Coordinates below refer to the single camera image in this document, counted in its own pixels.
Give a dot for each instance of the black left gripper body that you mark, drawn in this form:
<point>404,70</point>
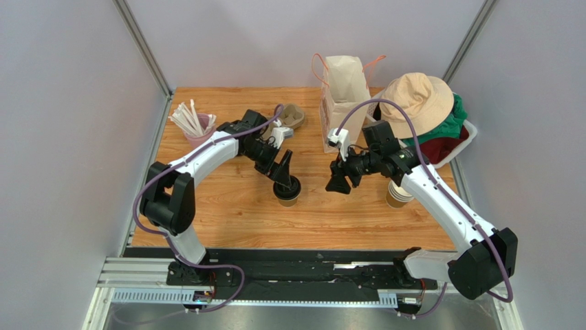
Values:
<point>265,160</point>

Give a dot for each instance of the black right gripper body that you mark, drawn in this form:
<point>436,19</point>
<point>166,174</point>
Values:
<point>344,170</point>

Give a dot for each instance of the single paper coffee cup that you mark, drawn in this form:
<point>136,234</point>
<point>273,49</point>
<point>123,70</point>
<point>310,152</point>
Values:
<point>288,201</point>

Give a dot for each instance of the white paper takeout bag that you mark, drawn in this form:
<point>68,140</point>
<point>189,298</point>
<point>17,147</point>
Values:
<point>344,85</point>

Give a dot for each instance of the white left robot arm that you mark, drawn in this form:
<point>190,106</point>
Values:
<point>167,199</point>

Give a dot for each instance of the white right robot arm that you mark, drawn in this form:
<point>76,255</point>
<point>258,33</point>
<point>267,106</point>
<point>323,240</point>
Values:
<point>484,256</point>

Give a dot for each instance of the stack of paper cups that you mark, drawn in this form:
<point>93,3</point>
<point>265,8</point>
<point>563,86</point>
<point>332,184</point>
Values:
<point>396,196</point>

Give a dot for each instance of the white plastic basket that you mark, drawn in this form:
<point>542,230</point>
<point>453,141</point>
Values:
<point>373,114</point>

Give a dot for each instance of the pink cup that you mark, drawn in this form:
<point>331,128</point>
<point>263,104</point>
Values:
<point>207,128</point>

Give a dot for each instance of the dark red cloth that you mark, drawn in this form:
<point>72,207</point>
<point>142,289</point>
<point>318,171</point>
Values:
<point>438,149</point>

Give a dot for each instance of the beige bucket hat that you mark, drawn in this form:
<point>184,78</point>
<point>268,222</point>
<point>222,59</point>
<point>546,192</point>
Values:
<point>419,101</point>

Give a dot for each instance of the green cloth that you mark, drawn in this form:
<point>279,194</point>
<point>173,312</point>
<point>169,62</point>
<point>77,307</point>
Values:
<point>451,127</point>

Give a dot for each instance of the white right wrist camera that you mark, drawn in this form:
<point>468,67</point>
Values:
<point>339,138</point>

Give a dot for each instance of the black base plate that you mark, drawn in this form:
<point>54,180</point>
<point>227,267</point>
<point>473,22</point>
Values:
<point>301,275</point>

